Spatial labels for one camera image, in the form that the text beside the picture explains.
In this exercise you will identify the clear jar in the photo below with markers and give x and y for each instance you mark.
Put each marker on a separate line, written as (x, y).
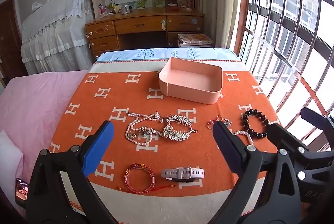
(185, 0)

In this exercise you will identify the orange patterned blanket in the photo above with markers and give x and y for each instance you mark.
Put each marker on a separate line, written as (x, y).
(117, 93)

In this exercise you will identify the smartphone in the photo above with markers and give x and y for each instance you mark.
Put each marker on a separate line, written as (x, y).
(22, 192)

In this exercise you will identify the wooden desk with drawers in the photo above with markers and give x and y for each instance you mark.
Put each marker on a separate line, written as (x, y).
(141, 24)

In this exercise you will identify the light blue tree-print cloth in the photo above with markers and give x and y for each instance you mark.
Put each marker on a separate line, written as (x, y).
(167, 54)

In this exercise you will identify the white lace covered furniture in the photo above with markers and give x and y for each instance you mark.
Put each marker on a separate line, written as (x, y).
(57, 30)

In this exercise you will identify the white mug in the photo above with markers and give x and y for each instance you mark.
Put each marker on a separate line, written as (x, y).
(125, 9)

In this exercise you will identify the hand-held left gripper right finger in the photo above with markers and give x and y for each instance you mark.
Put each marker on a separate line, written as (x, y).
(229, 147)

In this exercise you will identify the metal window grille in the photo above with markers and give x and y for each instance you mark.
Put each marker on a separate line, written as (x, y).
(287, 30)

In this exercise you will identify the pink storage box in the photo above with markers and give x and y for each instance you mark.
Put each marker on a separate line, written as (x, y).
(190, 93)

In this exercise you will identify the silver rhinestone hair comb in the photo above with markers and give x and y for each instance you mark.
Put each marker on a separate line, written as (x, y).
(180, 119)

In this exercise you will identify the brown wooden door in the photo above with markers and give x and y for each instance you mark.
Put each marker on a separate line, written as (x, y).
(10, 38)

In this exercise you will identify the stack of magazines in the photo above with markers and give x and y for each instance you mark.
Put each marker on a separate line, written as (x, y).
(194, 39)

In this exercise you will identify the silver flower earring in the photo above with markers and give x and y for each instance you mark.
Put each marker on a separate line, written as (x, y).
(227, 122)

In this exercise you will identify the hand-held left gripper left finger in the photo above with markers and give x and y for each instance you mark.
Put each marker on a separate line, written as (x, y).
(100, 145)

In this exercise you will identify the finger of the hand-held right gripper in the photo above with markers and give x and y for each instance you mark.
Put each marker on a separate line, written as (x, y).
(318, 119)
(284, 137)

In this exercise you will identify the pink bedsheet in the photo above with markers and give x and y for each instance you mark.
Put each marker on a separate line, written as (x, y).
(39, 109)

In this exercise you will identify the rose gold earring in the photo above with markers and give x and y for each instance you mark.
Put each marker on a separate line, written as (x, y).
(218, 118)

